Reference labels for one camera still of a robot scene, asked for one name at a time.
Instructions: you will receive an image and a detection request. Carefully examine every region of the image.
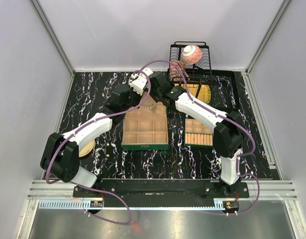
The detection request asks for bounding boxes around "red patterned bowl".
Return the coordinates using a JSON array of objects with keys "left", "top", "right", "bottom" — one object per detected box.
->
[{"left": 181, "top": 45, "right": 203, "bottom": 65}]

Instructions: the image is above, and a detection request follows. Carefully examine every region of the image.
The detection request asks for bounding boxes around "pink patterned cup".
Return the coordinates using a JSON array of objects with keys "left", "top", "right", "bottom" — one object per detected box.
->
[{"left": 169, "top": 61, "right": 190, "bottom": 82}]

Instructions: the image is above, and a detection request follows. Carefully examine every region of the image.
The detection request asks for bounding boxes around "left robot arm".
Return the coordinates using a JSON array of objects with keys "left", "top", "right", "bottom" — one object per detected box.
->
[{"left": 40, "top": 84, "right": 147, "bottom": 197}]

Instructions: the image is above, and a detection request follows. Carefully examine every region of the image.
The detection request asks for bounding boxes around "yellow bamboo mat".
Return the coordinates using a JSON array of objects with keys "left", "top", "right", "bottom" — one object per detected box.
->
[{"left": 187, "top": 84, "right": 211, "bottom": 104}]

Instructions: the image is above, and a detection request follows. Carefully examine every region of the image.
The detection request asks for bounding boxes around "large green jewelry box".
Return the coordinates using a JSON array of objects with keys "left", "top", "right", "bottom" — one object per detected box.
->
[{"left": 122, "top": 92, "right": 168, "bottom": 151}]

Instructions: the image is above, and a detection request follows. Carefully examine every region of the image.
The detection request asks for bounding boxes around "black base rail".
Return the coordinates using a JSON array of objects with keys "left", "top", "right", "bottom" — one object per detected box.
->
[{"left": 72, "top": 178, "right": 250, "bottom": 202}]

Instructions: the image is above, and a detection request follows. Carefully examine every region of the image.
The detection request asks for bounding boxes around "small green jewelry tray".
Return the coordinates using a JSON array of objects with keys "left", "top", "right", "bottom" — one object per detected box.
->
[{"left": 184, "top": 119, "right": 213, "bottom": 148}]

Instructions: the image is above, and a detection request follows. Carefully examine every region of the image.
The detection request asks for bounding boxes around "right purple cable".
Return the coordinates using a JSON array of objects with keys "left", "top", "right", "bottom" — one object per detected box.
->
[{"left": 137, "top": 59, "right": 261, "bottom": 217}]

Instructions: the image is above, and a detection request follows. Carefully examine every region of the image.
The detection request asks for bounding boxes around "round wooden lid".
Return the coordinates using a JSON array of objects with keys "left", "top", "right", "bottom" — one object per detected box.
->
[{"left": 79, "top": 140, "right": 95, "bottom": 158}]

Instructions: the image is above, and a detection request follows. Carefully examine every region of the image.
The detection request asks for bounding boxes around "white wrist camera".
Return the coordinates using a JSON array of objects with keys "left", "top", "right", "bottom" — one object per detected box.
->
[
  {"left": 139, "top": 68, "right": 153, "bottom": 78},
  {"left": 129, "top": 73, "right": 147, "bottom": 96}
]

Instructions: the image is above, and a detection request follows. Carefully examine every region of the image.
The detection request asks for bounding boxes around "silver chain necklace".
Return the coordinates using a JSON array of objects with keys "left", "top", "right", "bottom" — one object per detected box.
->
[{"left": 143, "top": 104, "right": 160, "bottom": 113}]

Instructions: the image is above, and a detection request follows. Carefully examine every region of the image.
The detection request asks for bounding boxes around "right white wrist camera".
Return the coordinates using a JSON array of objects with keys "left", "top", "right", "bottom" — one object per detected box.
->
[{"left": 139, "top": 68, "right": 153, "bottom": 78}]

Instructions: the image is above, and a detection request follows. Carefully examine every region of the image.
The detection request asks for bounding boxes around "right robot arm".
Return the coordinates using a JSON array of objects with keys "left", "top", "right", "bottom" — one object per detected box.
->
[{"left": 149, "top": 71, "right": 245, "bottom": 198}]

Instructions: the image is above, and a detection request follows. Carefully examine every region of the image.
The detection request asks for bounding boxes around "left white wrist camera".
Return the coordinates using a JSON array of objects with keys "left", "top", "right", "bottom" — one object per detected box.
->
[{"left": 129, "top": 73, "right": 147, "bottom": 96}]

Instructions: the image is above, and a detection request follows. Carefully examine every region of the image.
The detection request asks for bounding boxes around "black wire dish rack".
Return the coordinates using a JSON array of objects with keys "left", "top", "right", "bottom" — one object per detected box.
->
[{"left": 169, "top": 41, "right": 240, "bottom": 113}]

